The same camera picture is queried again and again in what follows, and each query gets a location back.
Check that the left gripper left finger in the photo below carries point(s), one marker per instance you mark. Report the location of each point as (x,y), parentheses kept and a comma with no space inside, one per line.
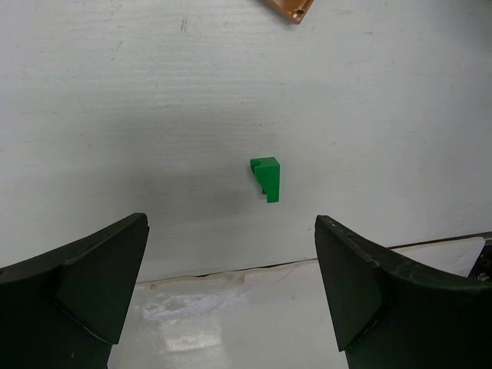
(66,308)

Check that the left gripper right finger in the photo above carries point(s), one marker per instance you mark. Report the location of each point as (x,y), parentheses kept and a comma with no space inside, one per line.
(389,311)

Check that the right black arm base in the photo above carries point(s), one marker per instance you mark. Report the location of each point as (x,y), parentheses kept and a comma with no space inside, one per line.
(482,269)

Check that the green lego slope left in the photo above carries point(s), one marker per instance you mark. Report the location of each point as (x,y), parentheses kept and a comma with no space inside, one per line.
(267,172)

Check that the orange flat lego plate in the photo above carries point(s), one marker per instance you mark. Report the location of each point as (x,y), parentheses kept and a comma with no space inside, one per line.
(291,11)

